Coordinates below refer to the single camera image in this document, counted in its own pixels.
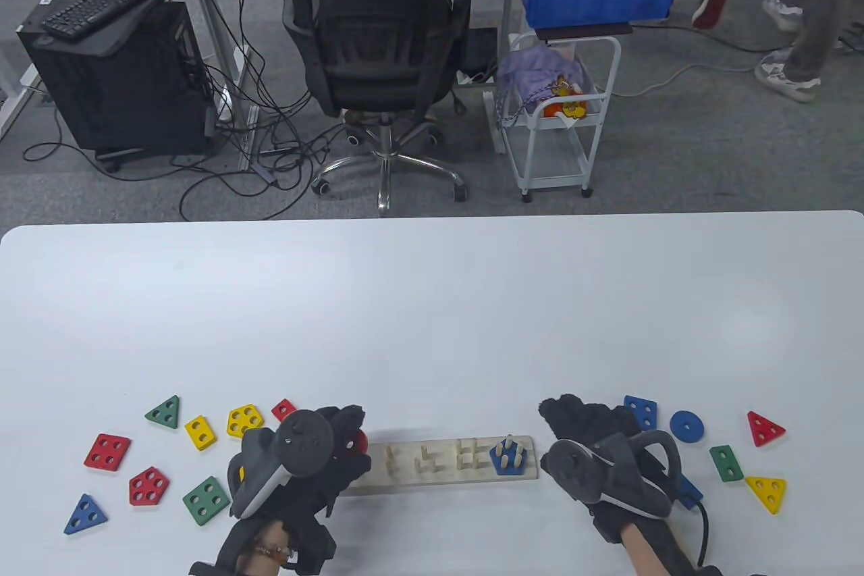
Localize person's left hand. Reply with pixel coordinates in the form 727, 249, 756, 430
270, 404, 372, 526

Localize person's right hand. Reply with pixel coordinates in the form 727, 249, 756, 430
539, 393, 678, 544

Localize blue square block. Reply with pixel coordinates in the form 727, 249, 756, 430
622, 394, 659, 432

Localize blue round block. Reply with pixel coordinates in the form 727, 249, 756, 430
669, 409, 705, 444

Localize blue pentagon block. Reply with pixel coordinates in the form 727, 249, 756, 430
489, 444, 529, 477

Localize yellow pentagon block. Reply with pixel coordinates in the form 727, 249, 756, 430
226, 404, 265, 440

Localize wooden post board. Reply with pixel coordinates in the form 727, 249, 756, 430
337, 436, 541, 497

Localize blue rectangle block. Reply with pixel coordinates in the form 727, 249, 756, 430
677, 473, 704, 510

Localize green square block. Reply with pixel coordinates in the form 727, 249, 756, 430
182, 475, 232, 527

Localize yellow rectangle block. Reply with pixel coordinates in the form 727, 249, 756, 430
184, 415, 218, 452

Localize green rectangle block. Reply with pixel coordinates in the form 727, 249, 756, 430
709, 444, 745, 483

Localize red triangle block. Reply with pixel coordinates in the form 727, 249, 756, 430
746, 411, 787, 448

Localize green triangle block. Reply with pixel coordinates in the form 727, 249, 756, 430
144, 394, 181, 429

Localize red pentagon block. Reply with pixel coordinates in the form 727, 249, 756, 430
128, 466, 171, 507

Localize yellow triangle block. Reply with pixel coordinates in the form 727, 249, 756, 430
745, 475, 788, 515

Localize red square block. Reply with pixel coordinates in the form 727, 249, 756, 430
84, 433, 132, 472

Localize blue triangle block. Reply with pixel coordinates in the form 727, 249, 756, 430
63, 493, 109, 535

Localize person's left forearm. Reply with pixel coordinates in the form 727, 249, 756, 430
236, 521, 298, 576

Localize person's right forearm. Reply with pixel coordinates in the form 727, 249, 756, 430
618, 522, 699, 576

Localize black tracking controller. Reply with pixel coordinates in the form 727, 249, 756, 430
540, 431, 681, 523
226, 409, 336, 521

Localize white utility cart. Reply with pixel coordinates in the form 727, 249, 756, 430
502, 32, 622, 203

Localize orange plush toy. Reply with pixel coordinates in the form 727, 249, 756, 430
543, 78, 589, 122

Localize purple cloth bag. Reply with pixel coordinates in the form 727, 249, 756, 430
495, 44, 584, 128

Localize black bag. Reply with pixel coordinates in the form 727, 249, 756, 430
458, 27, 501, 82

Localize brown board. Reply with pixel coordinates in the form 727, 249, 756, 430
535, 22, 635, 41

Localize black computer tower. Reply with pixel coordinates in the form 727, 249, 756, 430
16, 0, 218, 174

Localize black mesh office chair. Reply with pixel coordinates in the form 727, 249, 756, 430
268, 0, 473, 217

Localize white desk foot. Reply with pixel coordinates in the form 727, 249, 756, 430
0, 59, 43, 139

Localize black keyboard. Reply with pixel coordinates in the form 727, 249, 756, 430
41, 0, 173, 41

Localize beaded bracelet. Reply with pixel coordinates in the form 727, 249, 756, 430
251, 539, 298, 563

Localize black glove cable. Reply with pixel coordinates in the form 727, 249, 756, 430
692, 498, 723, 576

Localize tangle of black cables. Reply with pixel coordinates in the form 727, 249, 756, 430
22, 0, 352, 220

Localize white floor cable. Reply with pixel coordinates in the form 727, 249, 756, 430
616, 59, 760, 97

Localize black floor cable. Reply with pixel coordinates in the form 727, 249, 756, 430
631, 24, 777, 57

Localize white desk frame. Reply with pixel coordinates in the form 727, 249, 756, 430
145, 0, 261, 173

